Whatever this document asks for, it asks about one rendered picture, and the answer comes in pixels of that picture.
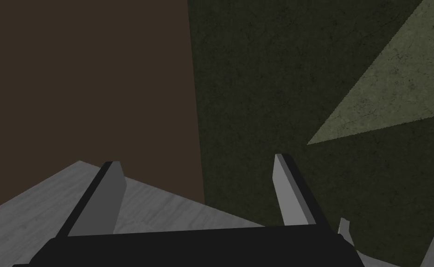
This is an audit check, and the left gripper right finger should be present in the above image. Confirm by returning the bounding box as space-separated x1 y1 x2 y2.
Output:
272 153 331 227

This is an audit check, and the grey wooden table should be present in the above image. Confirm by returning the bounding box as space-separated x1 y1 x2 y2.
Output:
0 160 267 267

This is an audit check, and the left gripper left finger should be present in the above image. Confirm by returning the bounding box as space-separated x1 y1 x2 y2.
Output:
55 160 128 239

